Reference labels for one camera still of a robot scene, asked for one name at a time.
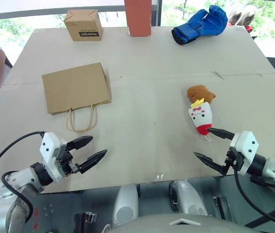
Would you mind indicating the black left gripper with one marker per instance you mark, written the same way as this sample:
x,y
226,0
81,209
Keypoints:
x,y
65,160

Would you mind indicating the silver rounded robot leg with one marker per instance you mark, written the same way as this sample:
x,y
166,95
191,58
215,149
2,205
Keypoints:
x,y
126,204
188,199

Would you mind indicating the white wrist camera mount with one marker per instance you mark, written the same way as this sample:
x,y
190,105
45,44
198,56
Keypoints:
x,y
246,148
48,150

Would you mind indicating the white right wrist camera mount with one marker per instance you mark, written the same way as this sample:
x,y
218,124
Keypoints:
x,y
246,148

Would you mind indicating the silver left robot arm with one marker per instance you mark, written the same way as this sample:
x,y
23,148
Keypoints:
x,y
13,184

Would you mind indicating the dark window frame post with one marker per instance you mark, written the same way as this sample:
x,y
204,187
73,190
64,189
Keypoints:
x,y
157,12

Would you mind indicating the plush toy with brown hair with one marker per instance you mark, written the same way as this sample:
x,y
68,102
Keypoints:
x,y
201,116

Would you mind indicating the grey robot torso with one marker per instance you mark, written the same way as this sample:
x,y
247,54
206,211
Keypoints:
x,y
176,224

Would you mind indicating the blue boxing glove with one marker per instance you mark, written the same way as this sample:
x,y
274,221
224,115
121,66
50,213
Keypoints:
x,y
200,25

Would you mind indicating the small brown cardboard box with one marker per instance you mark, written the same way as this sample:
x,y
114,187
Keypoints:
x,y
84,24

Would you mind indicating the tall red-orange box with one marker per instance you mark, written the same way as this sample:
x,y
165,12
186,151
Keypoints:
x,y
138,19

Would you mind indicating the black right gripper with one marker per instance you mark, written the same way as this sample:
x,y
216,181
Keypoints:
x,y
235,159

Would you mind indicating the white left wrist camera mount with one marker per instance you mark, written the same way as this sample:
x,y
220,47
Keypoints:
x,y
48,150

